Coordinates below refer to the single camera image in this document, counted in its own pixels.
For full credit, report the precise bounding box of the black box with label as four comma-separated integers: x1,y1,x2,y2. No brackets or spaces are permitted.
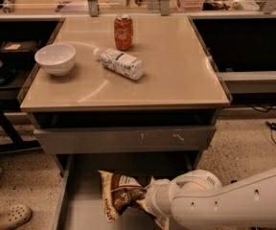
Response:
0,40,38,53

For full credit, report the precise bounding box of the grey drawer cabinet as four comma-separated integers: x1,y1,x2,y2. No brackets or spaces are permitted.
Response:
21,15,230,170

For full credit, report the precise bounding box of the left metal post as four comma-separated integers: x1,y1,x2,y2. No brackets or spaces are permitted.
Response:
87,0,99,17

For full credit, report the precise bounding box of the clear plastic water bottle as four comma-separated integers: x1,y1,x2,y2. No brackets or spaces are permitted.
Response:
93,48,144,81

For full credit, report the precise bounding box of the red soda can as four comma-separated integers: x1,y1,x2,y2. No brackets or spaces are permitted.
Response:
114,13,133,51

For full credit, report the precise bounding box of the open middle drawer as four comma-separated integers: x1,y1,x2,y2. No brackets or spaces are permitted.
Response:
52,151,196,230

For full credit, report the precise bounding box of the brown chip bag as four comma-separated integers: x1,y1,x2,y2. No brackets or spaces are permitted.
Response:
100,171,170,230

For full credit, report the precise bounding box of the closed top drawer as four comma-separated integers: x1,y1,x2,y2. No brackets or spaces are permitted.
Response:
34,126,216,154

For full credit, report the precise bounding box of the metal post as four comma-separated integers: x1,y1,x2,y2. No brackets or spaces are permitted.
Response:
87,0,99,17
159,0,172,17

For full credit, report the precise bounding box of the white clog shoe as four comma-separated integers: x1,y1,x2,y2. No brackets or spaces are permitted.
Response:
0,204,32,230

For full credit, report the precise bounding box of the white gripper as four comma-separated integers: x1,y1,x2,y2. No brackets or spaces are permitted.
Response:
136,176,176,217

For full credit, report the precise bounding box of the right metal post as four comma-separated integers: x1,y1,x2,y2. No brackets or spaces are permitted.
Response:
159,0,172,17

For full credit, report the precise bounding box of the white bowl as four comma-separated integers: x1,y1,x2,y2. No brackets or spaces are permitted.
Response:
34,43,76,76

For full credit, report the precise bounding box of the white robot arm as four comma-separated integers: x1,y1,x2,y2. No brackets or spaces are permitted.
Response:
145,168,276,230

